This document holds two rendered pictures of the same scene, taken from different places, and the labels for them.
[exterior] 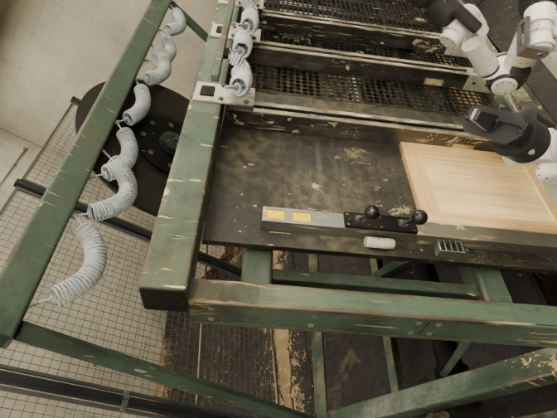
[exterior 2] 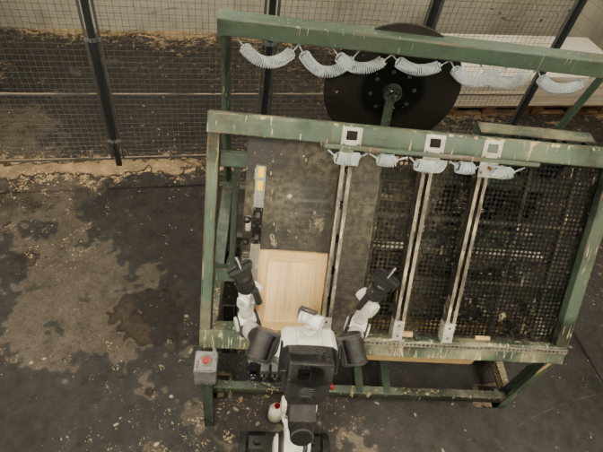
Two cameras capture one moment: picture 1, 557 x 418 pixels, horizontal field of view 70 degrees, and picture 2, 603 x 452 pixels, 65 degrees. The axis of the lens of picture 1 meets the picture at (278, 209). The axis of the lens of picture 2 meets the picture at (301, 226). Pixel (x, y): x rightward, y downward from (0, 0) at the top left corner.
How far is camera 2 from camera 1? 1.78 m
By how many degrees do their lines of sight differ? 37
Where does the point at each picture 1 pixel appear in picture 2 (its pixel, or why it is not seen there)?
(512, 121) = (233, 273)
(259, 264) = (240, 161)
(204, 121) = (322, 134)
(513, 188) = (290, 308)
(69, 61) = not seen: outside the picture
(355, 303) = (209, 204)
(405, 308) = (207, 225)
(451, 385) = (220, 255)
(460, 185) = (291, 279)
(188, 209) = (251, 129)
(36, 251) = (266, 32)
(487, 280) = not seen: hidden behind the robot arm
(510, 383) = not seen: hidden behind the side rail
